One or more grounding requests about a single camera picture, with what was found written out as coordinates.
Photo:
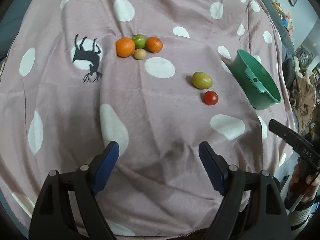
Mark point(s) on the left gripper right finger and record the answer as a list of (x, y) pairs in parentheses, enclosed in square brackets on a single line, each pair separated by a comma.
[(251, 207)]

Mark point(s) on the yellow-green mango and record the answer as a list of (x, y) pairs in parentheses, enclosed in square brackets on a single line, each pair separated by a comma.
[(201, 80)]

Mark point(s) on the orange right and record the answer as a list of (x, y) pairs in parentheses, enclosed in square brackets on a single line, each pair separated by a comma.
[(154, 45)]

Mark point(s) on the beige round fruit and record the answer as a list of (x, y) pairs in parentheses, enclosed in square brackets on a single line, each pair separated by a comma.
[(139, 54)]

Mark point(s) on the right hand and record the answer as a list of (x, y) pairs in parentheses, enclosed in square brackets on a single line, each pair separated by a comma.
[(307, 186)]

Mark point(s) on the red tomato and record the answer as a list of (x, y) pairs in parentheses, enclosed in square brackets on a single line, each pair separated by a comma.
[(210, 98)]

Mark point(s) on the pink polka dot blanket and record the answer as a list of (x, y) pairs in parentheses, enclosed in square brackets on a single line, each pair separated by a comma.
[(65, 94)]

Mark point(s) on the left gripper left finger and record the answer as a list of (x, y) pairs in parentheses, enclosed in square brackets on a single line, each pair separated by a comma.
[(53, 217)]

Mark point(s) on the striped right sleeve forearm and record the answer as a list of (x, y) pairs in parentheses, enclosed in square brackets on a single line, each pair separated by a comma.
[(298, 218)]

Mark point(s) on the green plastic basin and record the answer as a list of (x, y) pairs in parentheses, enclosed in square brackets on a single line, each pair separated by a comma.
[(258, 85)]

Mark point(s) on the large orange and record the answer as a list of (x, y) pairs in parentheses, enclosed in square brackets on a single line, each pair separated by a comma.
[(125, 47)]

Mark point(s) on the small green apple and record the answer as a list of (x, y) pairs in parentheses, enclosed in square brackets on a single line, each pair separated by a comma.
[(139, 40)]

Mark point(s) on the colourful toy pile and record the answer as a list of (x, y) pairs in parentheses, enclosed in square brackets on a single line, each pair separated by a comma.
[(286, 18)]

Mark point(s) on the beige crumpled cloth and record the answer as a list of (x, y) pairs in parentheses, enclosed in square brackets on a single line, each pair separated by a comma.
[(303, 97)]

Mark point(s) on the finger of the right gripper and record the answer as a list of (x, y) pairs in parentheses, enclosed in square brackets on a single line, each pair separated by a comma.
[(298, 143)]

